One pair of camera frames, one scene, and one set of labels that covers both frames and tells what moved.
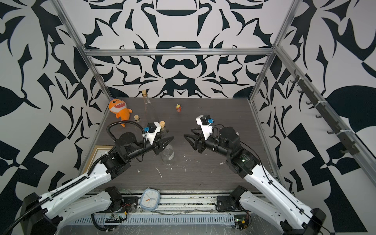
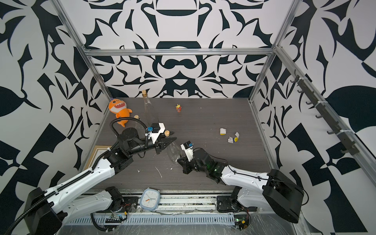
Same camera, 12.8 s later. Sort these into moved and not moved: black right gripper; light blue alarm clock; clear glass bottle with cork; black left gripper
Moved: black right gripper
Not moved: black left gripper; clear glass bottle with cork; light blue alarm clock
